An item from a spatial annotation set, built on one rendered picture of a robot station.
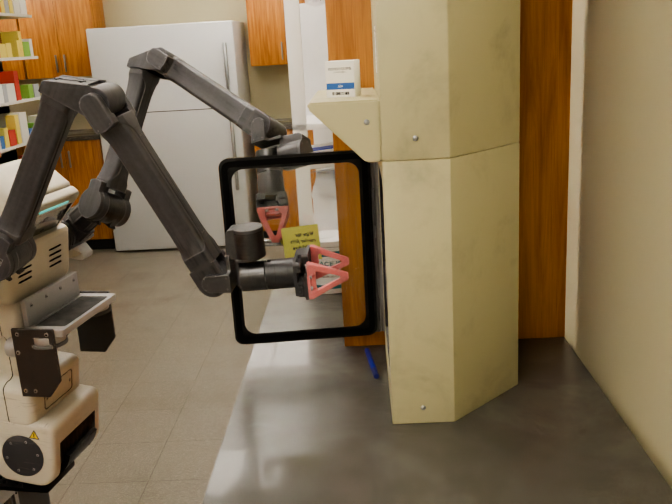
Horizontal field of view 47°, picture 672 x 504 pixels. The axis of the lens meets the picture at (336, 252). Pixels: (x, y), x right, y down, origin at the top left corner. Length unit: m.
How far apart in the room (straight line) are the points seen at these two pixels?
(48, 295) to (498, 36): 1.13
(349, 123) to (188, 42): 5.04
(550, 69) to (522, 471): 0.81
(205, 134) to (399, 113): 5.07
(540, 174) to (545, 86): 0.18
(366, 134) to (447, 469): 0.55
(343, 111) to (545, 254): 0.66
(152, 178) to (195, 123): 4.85
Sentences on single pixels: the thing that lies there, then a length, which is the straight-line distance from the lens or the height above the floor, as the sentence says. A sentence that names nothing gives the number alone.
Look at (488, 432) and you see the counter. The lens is 1.38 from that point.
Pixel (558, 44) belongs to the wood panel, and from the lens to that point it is 1.66.
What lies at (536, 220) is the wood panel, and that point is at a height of 1.21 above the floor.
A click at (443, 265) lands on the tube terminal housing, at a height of 1.23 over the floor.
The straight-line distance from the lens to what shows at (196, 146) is 6.30.
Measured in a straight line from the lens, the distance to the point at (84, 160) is 6.70.
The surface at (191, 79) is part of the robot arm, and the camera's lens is 1.88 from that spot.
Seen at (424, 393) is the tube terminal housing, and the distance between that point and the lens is 1.38.
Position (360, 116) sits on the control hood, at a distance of 1.24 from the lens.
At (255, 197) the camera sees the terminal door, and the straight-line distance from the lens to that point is 1.57.
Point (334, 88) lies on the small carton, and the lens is 1.33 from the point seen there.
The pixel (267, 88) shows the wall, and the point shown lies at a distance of 6.85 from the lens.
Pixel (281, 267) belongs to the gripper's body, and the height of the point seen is 1.20.
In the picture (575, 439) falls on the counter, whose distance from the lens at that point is 1.38.
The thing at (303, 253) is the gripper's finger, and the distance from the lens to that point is 1.45.
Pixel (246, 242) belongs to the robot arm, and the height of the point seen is 1.26.
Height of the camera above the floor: 1.60
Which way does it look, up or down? 15 degrees down
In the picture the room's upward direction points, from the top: 3 degrees counter-clockwise
